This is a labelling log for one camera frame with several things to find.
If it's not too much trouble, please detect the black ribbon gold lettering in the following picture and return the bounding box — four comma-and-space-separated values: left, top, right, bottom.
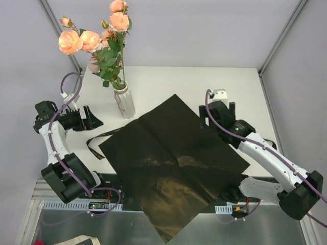
85, 129, 276, 161

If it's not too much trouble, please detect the right white cable duct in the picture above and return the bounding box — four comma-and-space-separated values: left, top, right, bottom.
215, 204, 248, 215

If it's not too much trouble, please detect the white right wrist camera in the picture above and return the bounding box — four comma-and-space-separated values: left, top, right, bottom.
209, 89, 228, 106

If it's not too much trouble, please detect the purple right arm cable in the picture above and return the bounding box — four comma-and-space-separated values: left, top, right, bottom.
205, 89, 327, 229

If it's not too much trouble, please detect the left aluminium frame post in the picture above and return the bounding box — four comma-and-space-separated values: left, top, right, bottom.
39, 0, 86, 75

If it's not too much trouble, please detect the pink rose stem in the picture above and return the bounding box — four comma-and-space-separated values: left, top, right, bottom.
88, 55, 126, 90
108, 1, 132, 90
58, 15, 121, 89
98, 20, 126, 90

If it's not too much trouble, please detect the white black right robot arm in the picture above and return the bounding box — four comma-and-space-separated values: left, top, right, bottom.
199, 101, 323, 221

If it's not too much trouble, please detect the cream tote bag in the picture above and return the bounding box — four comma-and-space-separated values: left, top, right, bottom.
55, 235, 100, 245

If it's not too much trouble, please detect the aluminium frame post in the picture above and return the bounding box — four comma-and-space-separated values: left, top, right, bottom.
39, 0, 86, 75
258, 0, 310, 77

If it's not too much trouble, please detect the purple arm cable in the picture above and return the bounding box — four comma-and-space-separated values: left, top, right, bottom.
205, 89, 327, 229
48, 72, 122, 217

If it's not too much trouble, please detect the white ribbed ceramic vase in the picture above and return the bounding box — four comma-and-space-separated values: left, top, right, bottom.
113, 82, 135, 119

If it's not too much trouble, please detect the black paper flower wrap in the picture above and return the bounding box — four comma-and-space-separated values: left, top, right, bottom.
99, 95, 249, 242

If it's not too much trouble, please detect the aluminium front frame rail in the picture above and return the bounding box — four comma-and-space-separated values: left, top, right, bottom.
32, 178, 310, 205

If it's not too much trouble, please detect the red cloth item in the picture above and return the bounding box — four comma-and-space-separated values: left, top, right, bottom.
33, 240, 45, 245

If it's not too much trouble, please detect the left white cable duct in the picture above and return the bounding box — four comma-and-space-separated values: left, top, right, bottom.
43, 201, 123, 212

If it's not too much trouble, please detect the right aluminium frame post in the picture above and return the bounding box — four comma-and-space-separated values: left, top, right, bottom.
258, 0, 310, 77

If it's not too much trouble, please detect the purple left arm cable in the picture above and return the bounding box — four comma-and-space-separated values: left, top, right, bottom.
48, 72, 122, 217

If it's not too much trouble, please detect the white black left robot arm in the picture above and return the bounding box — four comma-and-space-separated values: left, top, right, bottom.
34, 101, 108, 204

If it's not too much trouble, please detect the white cable duct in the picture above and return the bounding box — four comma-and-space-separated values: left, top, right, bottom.
43, 201, 123, 212
215, 204, 248, 215

